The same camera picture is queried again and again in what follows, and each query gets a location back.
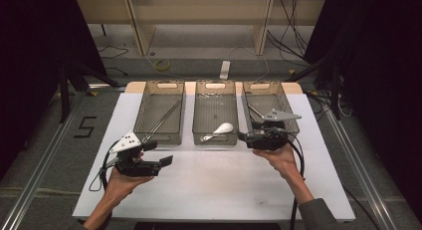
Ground wooden shelf unit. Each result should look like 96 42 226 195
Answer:
77 0 326 57

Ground white power strip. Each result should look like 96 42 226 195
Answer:
219 60 231 81

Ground aluminium floor rail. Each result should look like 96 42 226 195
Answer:
0 90 89 230
322 109 394 230
87 83 128 93

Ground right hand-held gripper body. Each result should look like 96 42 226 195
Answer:
244 109 303 152

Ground white table cover sheet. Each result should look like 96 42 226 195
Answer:
72 92 356 223

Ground yellow tape roll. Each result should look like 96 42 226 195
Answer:
154 59 172 73

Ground black metal stand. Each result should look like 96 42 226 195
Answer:
285 54 342 121
58 59 122 124

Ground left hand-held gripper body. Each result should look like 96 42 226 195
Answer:
108 130 161 177

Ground white power strip cable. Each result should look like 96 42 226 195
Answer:
228 45 271 82

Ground person's right hand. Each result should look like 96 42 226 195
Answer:
252 142 301 182

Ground right hand-held gripper black cable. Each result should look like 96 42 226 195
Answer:
252 126 307 230

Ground thin black floor cable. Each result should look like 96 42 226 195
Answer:
99 45 129 78

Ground black curtain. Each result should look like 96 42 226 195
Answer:
0 0 107 181
303 0 422 223

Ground left hand-held gripper black cable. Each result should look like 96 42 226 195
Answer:
89 139 117 193

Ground hand-held gripper black cable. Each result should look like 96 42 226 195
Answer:
252 126 307 230
89 139 117 193

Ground grey mesh plastic bin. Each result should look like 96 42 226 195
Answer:
132 80 186 145
192 80 240 146
241 80 301 147

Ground black cable bundle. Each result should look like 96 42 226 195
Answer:
267 0 317 68

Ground person's left hand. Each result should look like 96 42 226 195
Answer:
105 151 155 200

